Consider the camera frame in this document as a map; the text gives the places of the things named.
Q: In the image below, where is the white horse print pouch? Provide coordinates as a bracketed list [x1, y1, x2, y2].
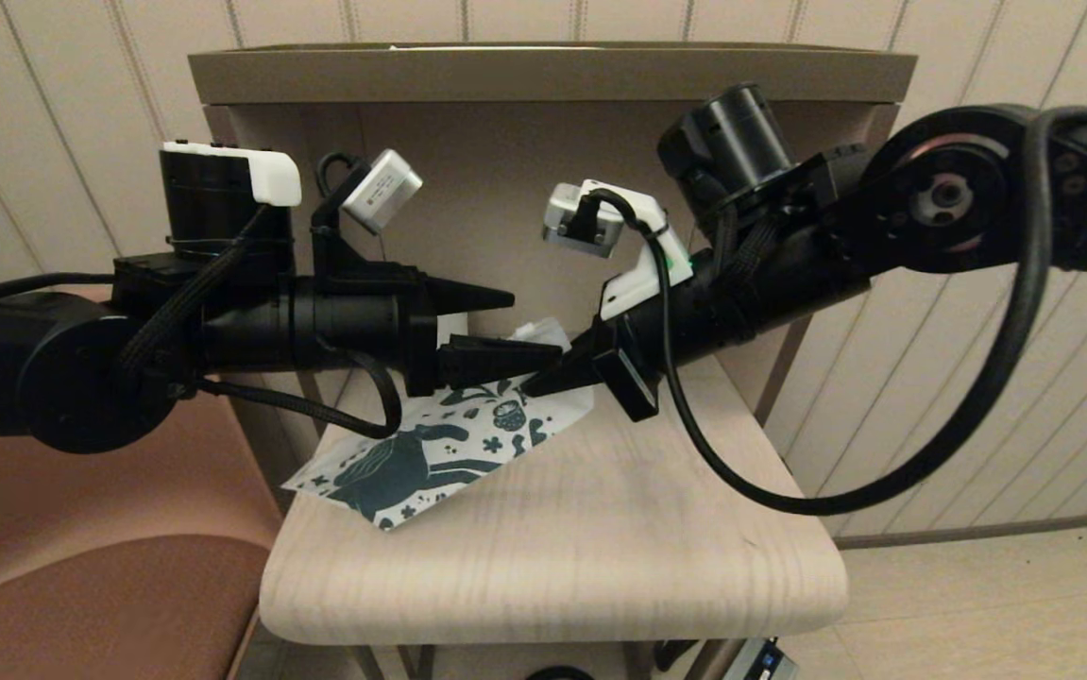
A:
[280, 316, 596, 533]

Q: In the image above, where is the beige wooden hutch desk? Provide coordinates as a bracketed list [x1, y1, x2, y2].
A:
[189, 42, 917, 680]

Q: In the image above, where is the grey box with blue label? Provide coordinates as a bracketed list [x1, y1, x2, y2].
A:
[722, 635, 799, 680]

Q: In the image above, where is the brown upholstered chair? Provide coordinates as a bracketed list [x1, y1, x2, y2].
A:
[0, 387, 284, 680]

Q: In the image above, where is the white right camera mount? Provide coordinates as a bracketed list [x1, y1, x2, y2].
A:
[590, 179, 695, 322]

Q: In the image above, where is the thick black right camera cable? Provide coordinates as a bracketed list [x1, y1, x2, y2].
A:
[567, 104, 1087, 516]

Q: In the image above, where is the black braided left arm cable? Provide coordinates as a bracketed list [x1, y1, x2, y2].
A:
[194, 345, 404, 440]

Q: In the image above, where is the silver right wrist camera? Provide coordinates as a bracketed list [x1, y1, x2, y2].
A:
[543, 182, 627, 259]

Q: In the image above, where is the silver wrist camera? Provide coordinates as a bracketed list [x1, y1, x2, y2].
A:
[543, 182, 627, 259]
[340, 148, 424, 235]

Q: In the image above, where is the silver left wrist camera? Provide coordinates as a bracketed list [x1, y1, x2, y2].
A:
[340, 148, 424, 235]

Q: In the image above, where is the black left camera plug cable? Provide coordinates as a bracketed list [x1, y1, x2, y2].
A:
[316, 151, 365, 228]

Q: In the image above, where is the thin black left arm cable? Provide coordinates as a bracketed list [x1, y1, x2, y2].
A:
[0, 272, 119, 303]

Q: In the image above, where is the brown wall baseboard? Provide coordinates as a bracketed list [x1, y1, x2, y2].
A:
[831, 508, 1087, 551]

